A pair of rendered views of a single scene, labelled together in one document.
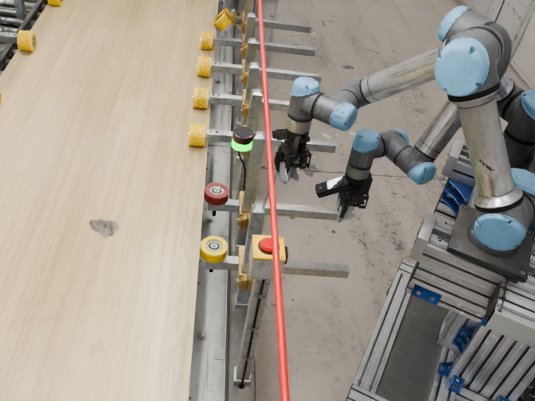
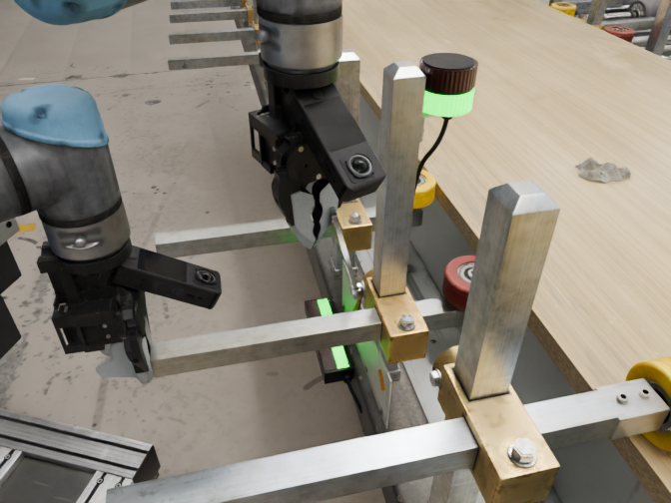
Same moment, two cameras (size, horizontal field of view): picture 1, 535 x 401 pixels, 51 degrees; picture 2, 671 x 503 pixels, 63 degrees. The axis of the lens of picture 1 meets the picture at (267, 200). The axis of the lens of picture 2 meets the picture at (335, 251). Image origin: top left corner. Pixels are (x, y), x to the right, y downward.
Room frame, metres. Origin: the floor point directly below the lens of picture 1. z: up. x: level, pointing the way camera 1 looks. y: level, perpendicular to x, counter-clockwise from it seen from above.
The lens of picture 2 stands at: (1.93, -0.05, 1.35)
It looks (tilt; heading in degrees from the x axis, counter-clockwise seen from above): 37 degrees down; 176
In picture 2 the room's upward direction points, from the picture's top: straight up
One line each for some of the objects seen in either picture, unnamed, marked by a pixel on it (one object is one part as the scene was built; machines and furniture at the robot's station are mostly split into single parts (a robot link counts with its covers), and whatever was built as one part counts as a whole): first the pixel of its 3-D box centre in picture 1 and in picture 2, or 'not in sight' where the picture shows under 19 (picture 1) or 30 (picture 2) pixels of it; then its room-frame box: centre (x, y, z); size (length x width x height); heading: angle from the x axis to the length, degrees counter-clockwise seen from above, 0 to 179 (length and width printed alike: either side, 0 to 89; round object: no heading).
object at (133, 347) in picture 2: not in sight; (134, 340); (1.49, -0.24, 0.90); 0.05 x 0.02 x 0.09; 9
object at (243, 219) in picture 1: (245, 210); (393, 310); (1.40, 0.07, 0.85); 0.14 x 0.06 x 0.05; 9
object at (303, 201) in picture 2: (293, 173); (291, 211); (1.41, -0.06, 1.02); 0.06 x 0.03 x 0.09; 30
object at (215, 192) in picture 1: (215, 202); (470, 303); (1.40, 0.17, 0.85); 0.08 x 0.08 x 0.11
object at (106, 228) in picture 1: (103, 223); (603, 168); (1.15, 0.45, 0.91); 0.09 x 0.07 x 0.02; 66
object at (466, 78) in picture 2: (243, 135); (447, 72); (1.37, 0.11, 1.16); 0.06 x 0.06 x 0.02
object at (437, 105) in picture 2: (241, 142); (444, 95); (1.37, 0.11, 1.13); 0.06 x 0.06 x 0.02
